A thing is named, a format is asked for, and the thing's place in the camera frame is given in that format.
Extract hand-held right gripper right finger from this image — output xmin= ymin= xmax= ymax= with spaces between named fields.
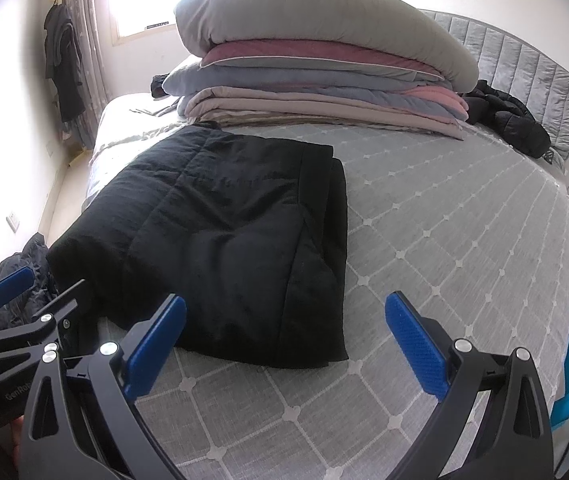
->
xmin=385 ymin=291 xmax=556 ymax=480

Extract grey padded headboard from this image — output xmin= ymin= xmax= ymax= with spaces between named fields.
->
xmin=417 ymin=9 xmax=569 ymax=173

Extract grey patterned curtain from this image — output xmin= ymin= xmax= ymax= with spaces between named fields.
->
xmin=59 ymin=0 xmax=120 ymax=148

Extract small black cloth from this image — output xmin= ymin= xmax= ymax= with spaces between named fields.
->
xmin=150 ymin=74 xmax=180 ymax=100

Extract pink folded blanket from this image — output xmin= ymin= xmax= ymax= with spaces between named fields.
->
xmin=399 ymin=85 xmax=470 ymax=111

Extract grey quilted bed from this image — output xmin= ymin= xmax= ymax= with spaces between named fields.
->
xmin=82 ymin=91 xmax=569 ymax=480

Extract hanging dark clothes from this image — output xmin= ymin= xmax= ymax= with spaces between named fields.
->
xmin=43 ymin=2 xmax=86 ymax=123

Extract black puffer jacket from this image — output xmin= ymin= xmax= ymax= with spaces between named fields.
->
xmin=465 ymin=80 xmax=551 ymax=158

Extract blue-grey folded blanket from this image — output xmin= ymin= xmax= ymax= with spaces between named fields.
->
xmin=161 ymin=56 xmax=468 ymax=122

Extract grey folded duvet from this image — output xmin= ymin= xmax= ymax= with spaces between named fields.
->
xmin=173 ymin=0 xmax=480 ymax=93

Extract dark grey jacket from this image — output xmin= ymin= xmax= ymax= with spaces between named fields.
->
xmin=0 ymin=232 xmax=62 ymax=333

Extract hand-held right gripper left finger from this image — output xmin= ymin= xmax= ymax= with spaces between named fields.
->
xmin=19 ymin=294 xmax=188 ymax=480

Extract black quilted coat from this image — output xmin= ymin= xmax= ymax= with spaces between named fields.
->
xmin=46 ymin=121 xmax=350 ymax=370

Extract maroon folded blanket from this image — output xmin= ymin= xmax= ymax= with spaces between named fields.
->
xmin=200 ymin=40 xmax=458 ymax=83

